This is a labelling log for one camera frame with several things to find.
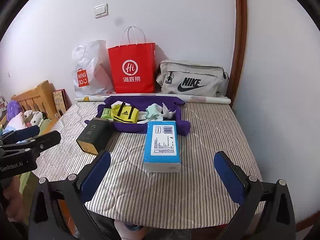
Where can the red paper bag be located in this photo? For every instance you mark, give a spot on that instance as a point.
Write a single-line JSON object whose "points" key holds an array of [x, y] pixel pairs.
{"points": [[132, 55]]}

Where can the purple plush toy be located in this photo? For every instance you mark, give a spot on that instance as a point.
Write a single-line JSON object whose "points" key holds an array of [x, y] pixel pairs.
{"points": [[13, 110]]}

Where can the patterned book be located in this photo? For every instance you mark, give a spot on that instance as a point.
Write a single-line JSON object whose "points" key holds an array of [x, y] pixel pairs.
{"points": [[60, 100]]}

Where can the person's left hand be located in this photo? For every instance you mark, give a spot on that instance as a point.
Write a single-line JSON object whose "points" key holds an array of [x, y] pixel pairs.
{"points": [[12, 200]]}

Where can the white paper roll pink print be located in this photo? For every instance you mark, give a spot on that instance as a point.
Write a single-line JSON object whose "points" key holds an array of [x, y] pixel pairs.
{"points": [[207, 100]]}

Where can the wooden headboard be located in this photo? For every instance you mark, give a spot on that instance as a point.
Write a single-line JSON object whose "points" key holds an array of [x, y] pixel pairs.
{"points": [[37, 95]]}

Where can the white light switch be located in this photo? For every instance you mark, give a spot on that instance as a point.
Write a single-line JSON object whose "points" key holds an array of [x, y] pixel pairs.
{"points": [[101, 10]]}

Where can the blue tissue pack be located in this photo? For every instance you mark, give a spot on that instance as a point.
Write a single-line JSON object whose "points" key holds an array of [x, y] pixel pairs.
{"points": [[162, 142]]}

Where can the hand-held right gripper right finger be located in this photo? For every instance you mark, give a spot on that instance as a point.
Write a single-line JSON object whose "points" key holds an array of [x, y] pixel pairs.
{"points": [[230, 177]]}

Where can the small yellow bag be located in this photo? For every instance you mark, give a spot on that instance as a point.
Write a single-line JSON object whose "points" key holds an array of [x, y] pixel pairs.
{"points": [[125, 115]]}

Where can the grey waist bag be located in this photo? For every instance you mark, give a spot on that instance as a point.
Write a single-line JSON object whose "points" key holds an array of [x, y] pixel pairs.
{"points": [[190, 72]]}

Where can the purple towel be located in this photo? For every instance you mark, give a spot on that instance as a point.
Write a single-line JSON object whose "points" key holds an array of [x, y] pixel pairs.
{"points": [[182, 127]]}

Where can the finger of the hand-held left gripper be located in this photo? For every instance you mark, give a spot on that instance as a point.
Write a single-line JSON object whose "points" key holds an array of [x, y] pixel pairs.
{"points": [[27, 133], [47, 141]]}

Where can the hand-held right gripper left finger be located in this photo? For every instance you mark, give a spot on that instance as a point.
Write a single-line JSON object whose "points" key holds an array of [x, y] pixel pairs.
{"points": [[96, 175]]}

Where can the white spotted plush toy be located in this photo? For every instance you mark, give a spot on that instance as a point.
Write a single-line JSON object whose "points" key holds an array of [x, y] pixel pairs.
{"points": [[33, 118]]}

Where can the mint green white glove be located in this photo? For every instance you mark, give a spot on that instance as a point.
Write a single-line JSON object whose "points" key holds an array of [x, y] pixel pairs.
{"points": [[168, 112], [153, 111]]}

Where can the dark green tin box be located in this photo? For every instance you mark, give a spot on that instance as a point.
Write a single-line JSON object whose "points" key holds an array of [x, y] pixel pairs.
{"points": [[93, 132]]}

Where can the green bed sheet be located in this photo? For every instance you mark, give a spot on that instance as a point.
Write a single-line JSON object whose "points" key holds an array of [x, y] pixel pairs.
{"points": [[46, 125]]}

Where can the green wet wipes packet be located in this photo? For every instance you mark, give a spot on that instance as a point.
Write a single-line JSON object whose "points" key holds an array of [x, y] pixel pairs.
{"points": [[107, 113]]}

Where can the white paper roll yellow print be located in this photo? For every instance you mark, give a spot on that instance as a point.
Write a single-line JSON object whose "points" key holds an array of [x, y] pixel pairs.
{"points": [[95, 98]]}

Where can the white plastic shopping bag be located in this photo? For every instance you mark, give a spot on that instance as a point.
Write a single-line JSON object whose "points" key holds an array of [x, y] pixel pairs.
{"points": [[87, 57]]}

